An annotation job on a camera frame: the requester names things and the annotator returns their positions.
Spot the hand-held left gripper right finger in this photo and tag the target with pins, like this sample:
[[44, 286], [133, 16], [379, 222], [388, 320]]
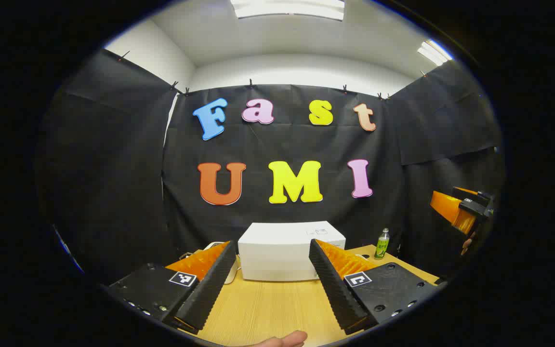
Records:
[[335, 289]]

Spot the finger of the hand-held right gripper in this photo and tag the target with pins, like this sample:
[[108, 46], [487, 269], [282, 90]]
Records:
[[446, 207], [463, 190]]

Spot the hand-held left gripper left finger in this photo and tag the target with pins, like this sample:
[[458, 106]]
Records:
[[210, 289]]

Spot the white microwave oven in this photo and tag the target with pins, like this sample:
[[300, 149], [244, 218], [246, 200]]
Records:
[[282, 250]]

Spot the green drink bottle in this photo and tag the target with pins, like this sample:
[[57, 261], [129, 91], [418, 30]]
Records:
[[381, 246]]

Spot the small ceiling light panel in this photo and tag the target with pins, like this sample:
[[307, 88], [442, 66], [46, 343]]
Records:
[[434, 52]]

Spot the black backdrop cloth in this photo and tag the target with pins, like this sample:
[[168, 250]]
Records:
[[282, 144]]

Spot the large ceiling light panel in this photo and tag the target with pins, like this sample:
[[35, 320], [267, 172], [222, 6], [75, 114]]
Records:
[[287, 8]]

